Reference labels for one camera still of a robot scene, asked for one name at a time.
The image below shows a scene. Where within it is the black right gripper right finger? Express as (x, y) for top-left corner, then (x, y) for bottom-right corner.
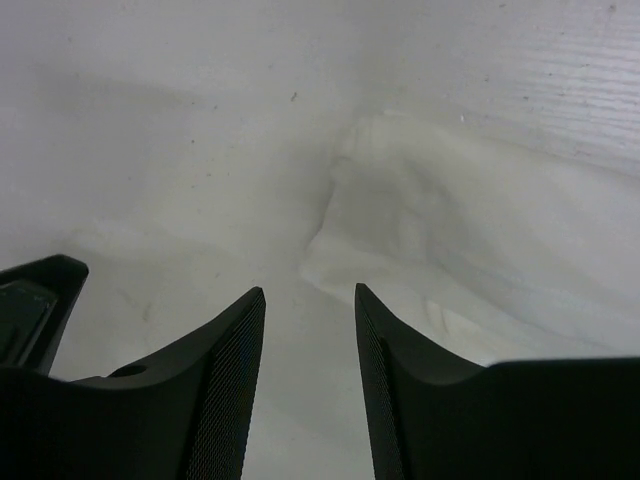
(354, 284), (639, 479)

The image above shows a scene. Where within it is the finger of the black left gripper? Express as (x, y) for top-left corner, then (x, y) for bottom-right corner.
(1, 254), (89, 375)

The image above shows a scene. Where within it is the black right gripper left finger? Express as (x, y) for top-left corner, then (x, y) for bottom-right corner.
(1, 287), (265, 479)

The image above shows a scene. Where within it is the white tank top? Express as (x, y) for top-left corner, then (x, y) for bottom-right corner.
(301, 114), (639, 364)

